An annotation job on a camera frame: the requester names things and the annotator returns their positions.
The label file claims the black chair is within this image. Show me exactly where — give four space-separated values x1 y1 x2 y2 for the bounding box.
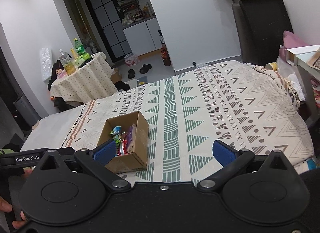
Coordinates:
232 0 293 66

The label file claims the white side table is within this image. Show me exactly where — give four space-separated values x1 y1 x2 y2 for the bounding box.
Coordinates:
286 45 319 127

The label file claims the black slipper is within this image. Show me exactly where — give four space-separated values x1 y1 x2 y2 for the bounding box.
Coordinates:
128 69 136 80
139 64 152 74

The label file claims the blue green snack packet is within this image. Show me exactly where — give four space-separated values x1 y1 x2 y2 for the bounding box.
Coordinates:
110 126 121 136

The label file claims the white cabinet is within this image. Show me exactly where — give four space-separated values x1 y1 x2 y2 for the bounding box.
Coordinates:
123 18 162 55

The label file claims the person's hand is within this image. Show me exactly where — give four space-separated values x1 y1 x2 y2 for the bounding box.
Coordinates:
0 197 27 229

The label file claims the red white candy packet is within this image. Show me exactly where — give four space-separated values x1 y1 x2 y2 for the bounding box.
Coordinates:
117 138 129 156

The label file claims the clear yellow liquid bottle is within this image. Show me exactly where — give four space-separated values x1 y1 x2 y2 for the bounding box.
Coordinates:
59 49 76 76

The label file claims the round table dotted tablecloth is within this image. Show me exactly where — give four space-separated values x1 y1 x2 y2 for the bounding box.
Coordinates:
50 52 118 103

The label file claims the pack of water bottles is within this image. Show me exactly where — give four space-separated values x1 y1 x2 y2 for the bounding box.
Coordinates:
124 53 140 67

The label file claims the patterned bed blanket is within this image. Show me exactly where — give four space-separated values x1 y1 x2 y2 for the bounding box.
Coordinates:
19 60 316 183

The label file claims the brown cardboard box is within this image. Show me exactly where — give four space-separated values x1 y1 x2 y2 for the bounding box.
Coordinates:
97 111 149 173

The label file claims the right black slipper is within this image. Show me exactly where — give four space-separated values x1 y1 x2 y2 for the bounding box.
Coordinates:
139 64 152 74

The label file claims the green soda bottle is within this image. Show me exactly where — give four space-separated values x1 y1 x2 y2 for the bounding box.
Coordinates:
74 38 86 56

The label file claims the left black slipper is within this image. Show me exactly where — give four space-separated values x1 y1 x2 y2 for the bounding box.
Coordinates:
128 69 136 80

